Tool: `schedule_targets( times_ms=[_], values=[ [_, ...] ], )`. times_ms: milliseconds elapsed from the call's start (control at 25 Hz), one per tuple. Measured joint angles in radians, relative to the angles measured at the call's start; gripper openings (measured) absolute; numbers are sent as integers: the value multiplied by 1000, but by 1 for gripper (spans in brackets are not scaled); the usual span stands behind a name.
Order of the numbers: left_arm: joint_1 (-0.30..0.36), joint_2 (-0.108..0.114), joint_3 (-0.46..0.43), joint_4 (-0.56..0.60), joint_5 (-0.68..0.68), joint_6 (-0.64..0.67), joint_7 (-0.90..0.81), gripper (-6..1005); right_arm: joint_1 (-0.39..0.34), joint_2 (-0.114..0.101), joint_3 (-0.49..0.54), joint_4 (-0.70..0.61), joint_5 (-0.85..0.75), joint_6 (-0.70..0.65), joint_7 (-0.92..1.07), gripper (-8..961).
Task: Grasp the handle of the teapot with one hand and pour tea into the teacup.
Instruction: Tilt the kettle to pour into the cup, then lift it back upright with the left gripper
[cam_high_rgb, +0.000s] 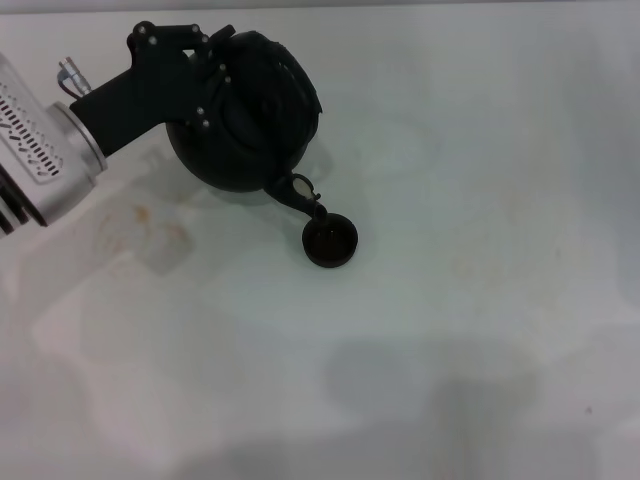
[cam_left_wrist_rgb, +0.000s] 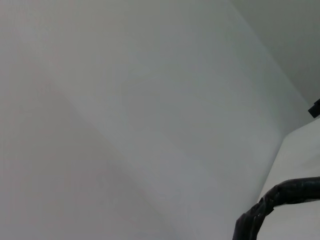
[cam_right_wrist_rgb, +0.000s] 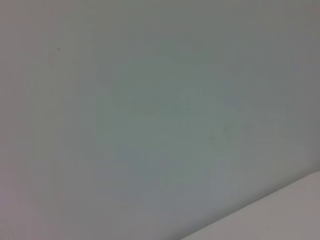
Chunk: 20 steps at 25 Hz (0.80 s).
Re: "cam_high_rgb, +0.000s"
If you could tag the small dark teacup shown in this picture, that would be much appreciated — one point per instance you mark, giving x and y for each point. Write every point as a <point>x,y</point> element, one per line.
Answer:
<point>330,242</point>

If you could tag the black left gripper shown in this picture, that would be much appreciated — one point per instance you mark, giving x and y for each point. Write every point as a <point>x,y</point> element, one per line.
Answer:
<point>135,105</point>

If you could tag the dark cast iron teapot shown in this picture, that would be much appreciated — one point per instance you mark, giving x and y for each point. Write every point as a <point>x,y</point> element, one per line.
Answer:
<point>260,135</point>

